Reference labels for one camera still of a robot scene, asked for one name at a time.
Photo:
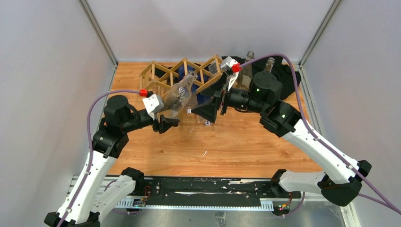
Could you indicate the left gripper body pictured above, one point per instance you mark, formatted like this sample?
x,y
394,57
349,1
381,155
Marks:
x,y
156,123

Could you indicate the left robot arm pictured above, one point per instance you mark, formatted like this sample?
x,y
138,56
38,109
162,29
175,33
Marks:
x,y
84,207

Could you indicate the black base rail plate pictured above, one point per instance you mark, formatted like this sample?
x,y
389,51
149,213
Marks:
x,y
209,193

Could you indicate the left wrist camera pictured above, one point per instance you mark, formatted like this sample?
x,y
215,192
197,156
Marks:
x,y
153,105

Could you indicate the black cloth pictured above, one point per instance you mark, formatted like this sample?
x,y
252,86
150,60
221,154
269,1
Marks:
x,y
281,71

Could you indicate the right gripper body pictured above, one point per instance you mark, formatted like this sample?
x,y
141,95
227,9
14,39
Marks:
x,y
238,98

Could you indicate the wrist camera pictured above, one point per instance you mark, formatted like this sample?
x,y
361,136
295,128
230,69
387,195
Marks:
x,y
153,105
232,67

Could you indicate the clear glass bottle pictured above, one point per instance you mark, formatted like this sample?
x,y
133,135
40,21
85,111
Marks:
x,y
244,78

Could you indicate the blue labelled bottle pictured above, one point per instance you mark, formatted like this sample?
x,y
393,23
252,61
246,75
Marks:
x,y
196,98

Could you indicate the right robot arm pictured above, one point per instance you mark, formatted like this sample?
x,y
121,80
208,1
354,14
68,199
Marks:
x,y
340,179

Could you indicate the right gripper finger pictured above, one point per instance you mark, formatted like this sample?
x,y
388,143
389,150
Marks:
x,y
215,87
208,110

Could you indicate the clear bottle dark label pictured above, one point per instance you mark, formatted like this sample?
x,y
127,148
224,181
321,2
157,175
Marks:
x,y
269,64

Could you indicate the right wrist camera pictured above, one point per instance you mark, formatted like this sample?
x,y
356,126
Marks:
x,y
232,67

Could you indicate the wooden wine rack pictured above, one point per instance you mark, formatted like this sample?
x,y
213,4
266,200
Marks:
x,y
163,78

